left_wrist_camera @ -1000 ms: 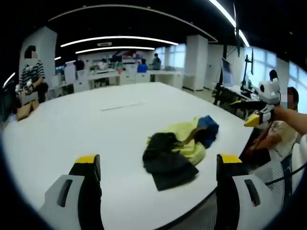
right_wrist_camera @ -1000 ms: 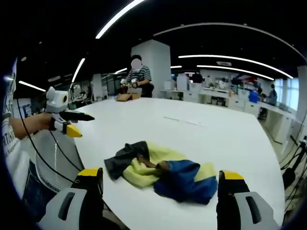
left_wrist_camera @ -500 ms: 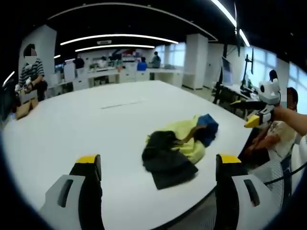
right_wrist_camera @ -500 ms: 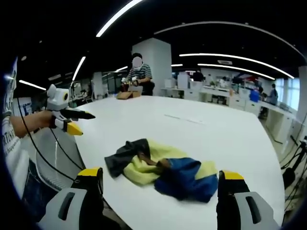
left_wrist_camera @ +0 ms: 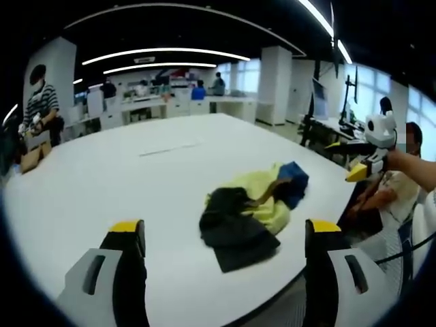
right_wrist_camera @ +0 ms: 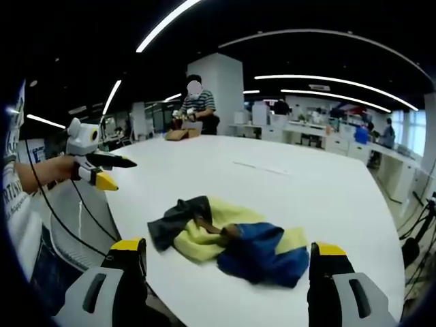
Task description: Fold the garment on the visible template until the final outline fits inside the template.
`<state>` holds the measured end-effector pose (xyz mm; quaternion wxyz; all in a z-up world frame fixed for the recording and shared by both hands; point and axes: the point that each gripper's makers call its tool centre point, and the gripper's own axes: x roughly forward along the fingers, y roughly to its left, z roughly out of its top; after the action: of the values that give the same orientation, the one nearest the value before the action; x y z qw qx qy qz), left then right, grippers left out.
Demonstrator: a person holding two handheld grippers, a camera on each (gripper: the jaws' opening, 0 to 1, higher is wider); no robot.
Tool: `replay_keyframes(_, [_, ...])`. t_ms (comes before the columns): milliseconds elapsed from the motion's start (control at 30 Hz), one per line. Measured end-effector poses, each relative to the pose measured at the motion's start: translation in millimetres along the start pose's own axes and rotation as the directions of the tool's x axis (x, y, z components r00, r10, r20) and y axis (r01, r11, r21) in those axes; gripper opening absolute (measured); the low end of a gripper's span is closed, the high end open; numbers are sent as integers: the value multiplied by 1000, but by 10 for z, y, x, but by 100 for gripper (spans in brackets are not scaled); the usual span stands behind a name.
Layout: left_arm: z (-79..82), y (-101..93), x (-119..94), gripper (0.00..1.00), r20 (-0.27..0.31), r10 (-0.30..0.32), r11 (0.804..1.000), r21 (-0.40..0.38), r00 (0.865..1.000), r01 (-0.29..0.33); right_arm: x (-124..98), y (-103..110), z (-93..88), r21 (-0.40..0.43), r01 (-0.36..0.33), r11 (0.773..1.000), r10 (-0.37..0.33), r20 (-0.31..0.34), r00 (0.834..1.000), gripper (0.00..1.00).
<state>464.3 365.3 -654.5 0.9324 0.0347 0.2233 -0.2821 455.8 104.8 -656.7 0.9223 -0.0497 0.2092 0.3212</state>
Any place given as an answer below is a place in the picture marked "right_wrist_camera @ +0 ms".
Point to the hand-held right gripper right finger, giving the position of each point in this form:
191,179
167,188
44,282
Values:
332,272

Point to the grey curved ceiling rail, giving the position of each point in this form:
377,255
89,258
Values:
323,32

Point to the grey mesh office chair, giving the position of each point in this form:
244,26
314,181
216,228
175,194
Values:
71,221

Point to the blue storage box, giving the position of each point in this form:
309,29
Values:
361,135

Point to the brown cardboard box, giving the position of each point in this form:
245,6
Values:
178,134

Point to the person's white printed shirt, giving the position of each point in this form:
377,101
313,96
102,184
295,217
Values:
17,211

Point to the person's blue jeans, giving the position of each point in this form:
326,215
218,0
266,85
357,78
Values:
47,265

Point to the row of white office desks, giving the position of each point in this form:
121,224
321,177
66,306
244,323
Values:
340,141

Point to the blue yellow grey garment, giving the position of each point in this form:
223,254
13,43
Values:
245,245

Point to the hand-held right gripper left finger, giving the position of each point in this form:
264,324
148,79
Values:
116,272

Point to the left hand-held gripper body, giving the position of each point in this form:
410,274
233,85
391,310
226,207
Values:
80,139

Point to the long ceiling light strip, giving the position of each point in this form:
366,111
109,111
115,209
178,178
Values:
337,96
111,97
46,121
340,81
167,24

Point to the black tripod stand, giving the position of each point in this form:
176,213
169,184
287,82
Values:
417,231

